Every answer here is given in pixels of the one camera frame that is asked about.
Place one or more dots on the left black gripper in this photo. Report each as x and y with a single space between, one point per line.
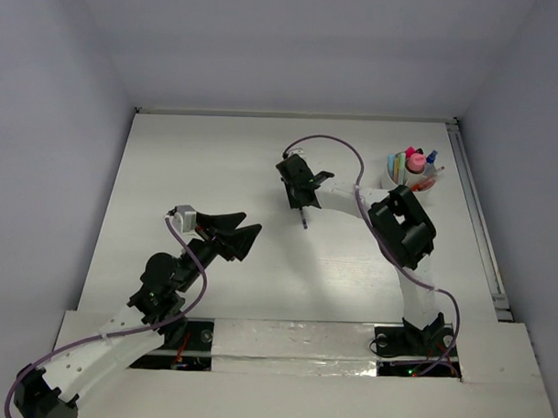
215 237

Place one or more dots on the dark blue gel pen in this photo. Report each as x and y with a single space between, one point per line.
304 219

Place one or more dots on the black pink highlighter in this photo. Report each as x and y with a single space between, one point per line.
411 150

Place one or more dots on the clear blue capped pen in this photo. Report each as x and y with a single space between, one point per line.
432 157

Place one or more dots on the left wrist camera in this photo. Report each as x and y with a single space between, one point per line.
183 218

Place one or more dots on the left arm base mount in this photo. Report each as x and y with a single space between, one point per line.
192 353

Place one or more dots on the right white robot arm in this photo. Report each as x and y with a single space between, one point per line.
404 234

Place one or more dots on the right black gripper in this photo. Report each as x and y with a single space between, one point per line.
293 200

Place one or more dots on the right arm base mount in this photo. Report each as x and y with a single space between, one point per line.
399 358

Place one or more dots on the green pastel highlighter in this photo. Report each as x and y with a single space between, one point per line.
401 168

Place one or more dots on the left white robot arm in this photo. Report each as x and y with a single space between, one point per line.
59 384

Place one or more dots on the orange capped highlighter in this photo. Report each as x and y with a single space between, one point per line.
396 166

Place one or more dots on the white round pen holder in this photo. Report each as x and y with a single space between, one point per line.
410 180

